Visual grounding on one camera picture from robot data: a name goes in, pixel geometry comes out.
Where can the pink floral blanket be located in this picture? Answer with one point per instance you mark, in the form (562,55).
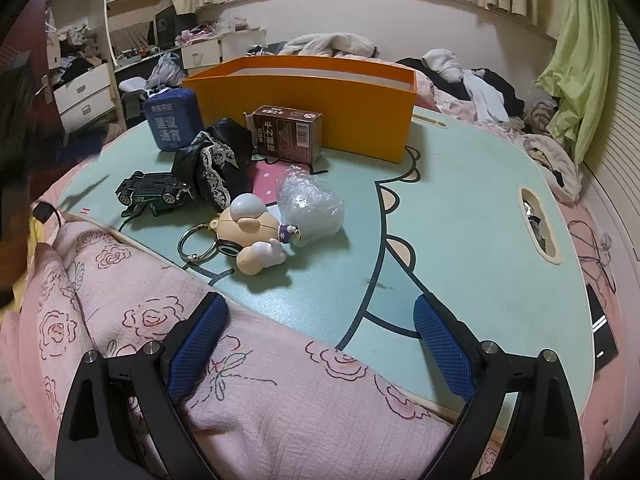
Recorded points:
(250,410)

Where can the dark green toy car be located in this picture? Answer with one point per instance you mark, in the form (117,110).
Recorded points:
(155,192)

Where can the green curtain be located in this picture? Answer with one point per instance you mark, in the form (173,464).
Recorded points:
(580,60)

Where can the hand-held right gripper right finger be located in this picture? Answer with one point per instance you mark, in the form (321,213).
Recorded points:
(445,345)

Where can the clear bubble wrap bundle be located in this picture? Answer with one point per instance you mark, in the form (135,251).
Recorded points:
(310,210)

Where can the black phone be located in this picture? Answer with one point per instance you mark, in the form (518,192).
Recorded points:
(602,330)

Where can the white bookshelf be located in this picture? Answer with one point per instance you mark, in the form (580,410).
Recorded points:
(137,5)

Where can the pile of clothes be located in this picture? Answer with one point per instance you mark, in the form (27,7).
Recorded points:
(480,85)

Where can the blue tissue pack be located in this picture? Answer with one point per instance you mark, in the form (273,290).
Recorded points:
(170,120)

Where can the brown carton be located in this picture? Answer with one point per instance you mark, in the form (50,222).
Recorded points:
(285,135)

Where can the white drawer cabinet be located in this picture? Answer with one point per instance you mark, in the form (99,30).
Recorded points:
(82,95)

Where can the orange storage box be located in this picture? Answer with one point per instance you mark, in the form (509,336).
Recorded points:
(350,115)

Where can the white fleece garment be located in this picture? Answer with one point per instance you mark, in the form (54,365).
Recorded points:
(330,44)

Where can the black lace cloth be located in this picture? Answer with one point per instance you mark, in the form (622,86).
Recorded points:
(220,170)

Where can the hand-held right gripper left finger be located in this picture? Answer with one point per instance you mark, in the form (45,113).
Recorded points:
(197,345)

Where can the small white drawer unit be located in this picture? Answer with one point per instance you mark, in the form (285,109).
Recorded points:
(205,52)

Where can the grey plastic bag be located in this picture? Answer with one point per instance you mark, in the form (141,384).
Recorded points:
(165,72)

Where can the pink printed bed sheet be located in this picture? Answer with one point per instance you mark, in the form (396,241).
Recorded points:
(605,260)

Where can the pink dotted object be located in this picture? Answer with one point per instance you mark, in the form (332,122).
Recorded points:
(265,180)

